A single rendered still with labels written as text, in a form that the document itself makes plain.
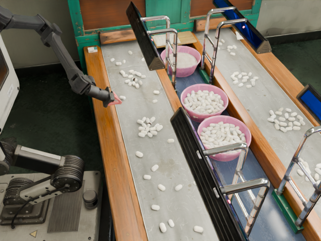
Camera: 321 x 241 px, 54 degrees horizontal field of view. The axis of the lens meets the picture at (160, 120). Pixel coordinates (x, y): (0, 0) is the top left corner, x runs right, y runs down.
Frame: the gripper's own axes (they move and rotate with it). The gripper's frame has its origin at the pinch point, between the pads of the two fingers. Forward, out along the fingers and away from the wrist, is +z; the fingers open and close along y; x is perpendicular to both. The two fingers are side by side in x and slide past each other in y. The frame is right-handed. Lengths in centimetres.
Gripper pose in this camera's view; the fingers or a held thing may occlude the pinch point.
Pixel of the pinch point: (120, 102)
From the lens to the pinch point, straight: 167.7
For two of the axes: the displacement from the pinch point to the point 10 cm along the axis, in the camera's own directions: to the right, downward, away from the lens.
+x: -6.2, 6.6, 4.3
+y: -2.7, -6.9, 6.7
